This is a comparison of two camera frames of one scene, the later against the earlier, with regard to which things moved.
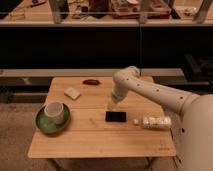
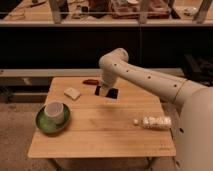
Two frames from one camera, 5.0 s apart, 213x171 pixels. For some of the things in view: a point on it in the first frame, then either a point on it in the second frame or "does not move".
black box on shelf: x=198 y=70 does not move
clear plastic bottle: x=154 y=122 does not move
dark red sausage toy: x=91 y=82 does not move
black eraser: x=115 y=116 to x=112 y=92
